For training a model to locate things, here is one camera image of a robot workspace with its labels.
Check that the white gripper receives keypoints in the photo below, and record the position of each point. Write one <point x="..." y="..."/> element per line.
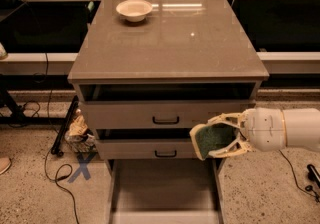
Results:
<point x="265" y="129"/>

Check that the green sponge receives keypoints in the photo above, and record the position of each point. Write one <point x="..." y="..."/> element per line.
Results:
<point x="209" y="138"/>

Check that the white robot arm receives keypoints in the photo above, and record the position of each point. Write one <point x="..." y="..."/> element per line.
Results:
<point x="302" y="128"/>

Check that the grey drawer cabinet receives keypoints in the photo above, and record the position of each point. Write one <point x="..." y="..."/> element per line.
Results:
<point x="180" y="41"/>

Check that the open bottom drawer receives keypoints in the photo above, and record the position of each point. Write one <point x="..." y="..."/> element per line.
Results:
<point x="167" y="191"/>

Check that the black device right edge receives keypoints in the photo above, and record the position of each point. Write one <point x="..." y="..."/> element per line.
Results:
<point x="313" y="174"/>

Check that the blue tape cross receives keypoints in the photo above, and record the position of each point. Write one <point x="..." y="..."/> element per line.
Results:
<point x="83" y="161"/>

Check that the white ceramic bowl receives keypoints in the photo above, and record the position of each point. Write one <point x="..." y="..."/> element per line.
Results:
<point x="134" y="10"/>

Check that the crumpled bag beside cabinet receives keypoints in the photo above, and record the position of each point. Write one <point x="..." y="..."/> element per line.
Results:
<point x="78" y="136"/>

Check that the black leaning bar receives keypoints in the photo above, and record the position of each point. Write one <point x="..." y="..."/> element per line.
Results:
<point x="55" y="150"/>

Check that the middle drawer with black handle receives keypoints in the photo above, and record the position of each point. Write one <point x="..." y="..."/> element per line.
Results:
<point x="145" y="144"/>

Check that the drawer with black handle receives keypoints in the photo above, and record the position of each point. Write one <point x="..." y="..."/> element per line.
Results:
<point x="145" y="144"/>
<point x="162" y="106"/>

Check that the top drawer with black handle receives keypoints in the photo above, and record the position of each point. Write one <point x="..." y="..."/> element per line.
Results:
<point x="162" y="106"/>

